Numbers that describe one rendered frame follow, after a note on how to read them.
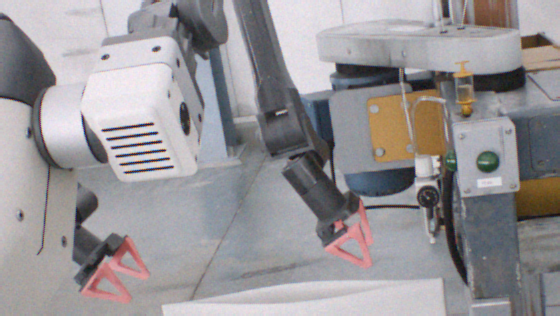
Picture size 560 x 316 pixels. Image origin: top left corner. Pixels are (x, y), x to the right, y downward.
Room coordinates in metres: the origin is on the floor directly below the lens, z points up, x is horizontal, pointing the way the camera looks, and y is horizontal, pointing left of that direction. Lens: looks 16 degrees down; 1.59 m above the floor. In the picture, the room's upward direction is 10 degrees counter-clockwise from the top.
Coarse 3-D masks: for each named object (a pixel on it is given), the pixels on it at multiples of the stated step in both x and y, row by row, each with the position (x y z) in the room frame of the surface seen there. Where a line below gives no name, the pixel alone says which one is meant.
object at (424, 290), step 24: (264, 288) 1.22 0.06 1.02; (288, 288) 1.22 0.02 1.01; (312, 288) 1.21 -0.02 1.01; (336, 288) 1.20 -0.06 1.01; (360, 288) 1.18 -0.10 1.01; (384, 288) 1.14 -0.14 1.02; (408, 288) 1.14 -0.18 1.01; (432, 288) 1.14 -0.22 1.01; (168, 312) 1.22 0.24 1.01; (192, 312) 1.21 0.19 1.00; (216, 312) 1.19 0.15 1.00; (240, 312) 1.17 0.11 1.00; (264, 312) 1.16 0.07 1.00; (288, 312) 1.15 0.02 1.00; (312, 312) 1.14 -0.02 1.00; (336, 312) 1.14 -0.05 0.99; (360, 312) 1.14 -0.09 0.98; (384, 312) 1.14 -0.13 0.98; (408, 312) 1.14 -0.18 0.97; (432, 312) 1.14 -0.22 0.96
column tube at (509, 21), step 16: (464, 0) 1.44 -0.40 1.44; (480, 0) 1.43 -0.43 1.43; (496, 0) 1.42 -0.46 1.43; (512, 0) 1.42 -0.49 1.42; (464, 16) 1.44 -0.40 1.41; (480, 16) 1.43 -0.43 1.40; (496, 16) 1.43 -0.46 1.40; (512, 16) 1.42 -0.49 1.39; (528, 288) 1.42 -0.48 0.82; (512, 304) 1.43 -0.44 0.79; (528, 304) 1.42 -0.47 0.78
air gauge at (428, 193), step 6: (426, 186) 1.17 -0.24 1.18; (432, 186) 1.17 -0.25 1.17; (420, 192) 1.16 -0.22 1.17; (426, 192) 1.16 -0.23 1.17; (432, 192) 1.16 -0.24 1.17; (420, 198) 1.16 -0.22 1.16; (426, 198) 1.16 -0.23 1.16; (432, 198) 1.16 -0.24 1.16; (438, 198) 1.16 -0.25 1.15; (420, 204) 1.16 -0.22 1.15; (426, 204) 1.16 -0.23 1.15; (432, 204) 1.16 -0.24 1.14
